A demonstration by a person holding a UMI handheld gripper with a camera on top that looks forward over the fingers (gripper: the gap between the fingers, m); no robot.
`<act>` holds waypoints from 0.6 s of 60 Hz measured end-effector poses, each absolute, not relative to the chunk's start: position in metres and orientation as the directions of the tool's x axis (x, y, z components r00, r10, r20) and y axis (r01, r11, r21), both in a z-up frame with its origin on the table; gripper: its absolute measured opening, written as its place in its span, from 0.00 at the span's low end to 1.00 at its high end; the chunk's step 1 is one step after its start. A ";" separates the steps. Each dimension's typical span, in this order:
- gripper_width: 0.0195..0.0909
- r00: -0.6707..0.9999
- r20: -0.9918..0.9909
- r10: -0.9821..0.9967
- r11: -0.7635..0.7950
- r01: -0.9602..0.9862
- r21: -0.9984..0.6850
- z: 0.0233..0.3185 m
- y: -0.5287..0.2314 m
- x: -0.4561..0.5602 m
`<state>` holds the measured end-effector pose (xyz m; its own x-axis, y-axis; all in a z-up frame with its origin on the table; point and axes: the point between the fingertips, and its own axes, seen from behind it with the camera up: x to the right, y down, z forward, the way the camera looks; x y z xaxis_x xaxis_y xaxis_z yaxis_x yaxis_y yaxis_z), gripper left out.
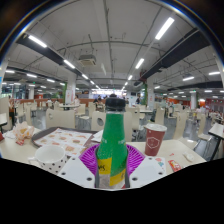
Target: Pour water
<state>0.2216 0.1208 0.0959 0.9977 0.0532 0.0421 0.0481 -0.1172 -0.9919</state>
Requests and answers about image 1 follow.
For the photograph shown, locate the ceiling strip lights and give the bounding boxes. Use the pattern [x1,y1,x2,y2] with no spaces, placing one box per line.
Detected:
[4,16,221,96]

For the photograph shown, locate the white mug with dark dots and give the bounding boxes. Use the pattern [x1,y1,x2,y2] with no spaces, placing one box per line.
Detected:
[29,144,69,176]

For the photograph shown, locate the white paper napkin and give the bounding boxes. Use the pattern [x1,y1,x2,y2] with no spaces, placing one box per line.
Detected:
[90,129,104,144]

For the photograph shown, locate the colourful sticker leaflet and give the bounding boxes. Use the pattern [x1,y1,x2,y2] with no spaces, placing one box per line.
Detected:
[153,156,168,170]

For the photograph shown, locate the dark brown food tray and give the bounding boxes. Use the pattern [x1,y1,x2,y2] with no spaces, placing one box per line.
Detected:
[30,126,101,150]

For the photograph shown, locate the green drink bottle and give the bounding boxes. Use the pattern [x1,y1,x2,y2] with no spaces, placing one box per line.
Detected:
[94,94,131,190]

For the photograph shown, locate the beige side table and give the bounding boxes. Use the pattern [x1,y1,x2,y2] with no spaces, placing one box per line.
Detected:
[208,122,224,161]

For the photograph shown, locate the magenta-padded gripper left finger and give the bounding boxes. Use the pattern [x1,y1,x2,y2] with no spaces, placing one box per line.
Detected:
[57,144,100,190]

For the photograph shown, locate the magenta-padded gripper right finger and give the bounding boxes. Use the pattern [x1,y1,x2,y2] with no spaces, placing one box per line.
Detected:
[126,144,168,190]

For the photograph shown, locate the red paper cup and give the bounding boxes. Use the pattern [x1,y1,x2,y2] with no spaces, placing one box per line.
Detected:
[143,123,168,157]

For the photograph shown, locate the small white packet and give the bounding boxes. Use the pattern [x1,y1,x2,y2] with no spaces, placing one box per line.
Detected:
[183,151,196,163]

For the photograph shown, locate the ceiling air conditioner unit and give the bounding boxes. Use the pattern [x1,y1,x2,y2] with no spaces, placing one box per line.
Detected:
[78,54,98,67]

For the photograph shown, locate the beige chairs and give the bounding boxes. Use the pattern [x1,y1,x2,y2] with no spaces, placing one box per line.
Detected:
[0,96,214,141]

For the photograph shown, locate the printed paper tray liner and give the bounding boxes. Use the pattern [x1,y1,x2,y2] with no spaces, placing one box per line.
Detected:
[34,128,94,157]

